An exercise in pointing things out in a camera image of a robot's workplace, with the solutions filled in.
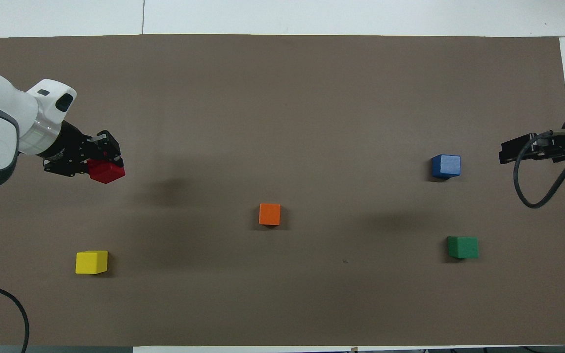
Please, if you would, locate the brown paper mat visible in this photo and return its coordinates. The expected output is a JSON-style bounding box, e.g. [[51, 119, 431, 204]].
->
[[0, 33, 565, 347]]

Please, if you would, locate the orange wooden block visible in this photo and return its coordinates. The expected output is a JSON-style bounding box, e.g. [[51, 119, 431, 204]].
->
[[258, 203, 282, 227]]

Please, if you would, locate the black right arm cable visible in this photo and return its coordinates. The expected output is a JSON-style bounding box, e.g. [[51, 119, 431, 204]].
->
[[513, 128, 565, 219]]

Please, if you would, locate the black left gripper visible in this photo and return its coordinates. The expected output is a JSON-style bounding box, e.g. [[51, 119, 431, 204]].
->
[[42, 120, 124, 178]]

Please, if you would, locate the red wooden block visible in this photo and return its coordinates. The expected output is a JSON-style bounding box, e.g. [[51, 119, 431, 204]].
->
[[88, 158, 126, 184]]

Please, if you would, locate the yellow wooden block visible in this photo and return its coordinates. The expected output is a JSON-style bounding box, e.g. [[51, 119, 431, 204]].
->
[[75, 250, 109, 275]]

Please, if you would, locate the green wooden block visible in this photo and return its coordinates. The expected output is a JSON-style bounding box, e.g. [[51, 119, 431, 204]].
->
[[447, 236, 479, 259]]

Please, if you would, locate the blue wooden block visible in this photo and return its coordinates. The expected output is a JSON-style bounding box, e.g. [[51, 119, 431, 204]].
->
[[431, 154, 462, 179]]

